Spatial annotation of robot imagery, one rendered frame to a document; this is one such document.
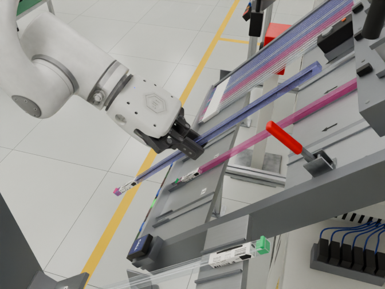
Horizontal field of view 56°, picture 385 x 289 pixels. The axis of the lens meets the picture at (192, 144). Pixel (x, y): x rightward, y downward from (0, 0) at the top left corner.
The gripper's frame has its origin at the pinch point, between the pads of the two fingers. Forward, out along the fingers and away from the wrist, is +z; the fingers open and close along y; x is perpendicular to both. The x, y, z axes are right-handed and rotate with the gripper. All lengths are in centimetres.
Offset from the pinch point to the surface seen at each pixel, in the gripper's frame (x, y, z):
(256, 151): 68, 94, 51
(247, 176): 55, 61, 42
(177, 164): 26.9, 18.5, 5.9
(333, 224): 13, 20, 47
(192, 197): 15.7, 3.0, 9.1
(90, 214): 118, 43, 0
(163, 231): 22.2, -3.8, 8.0
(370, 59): -28.0, 4.7, 10.5
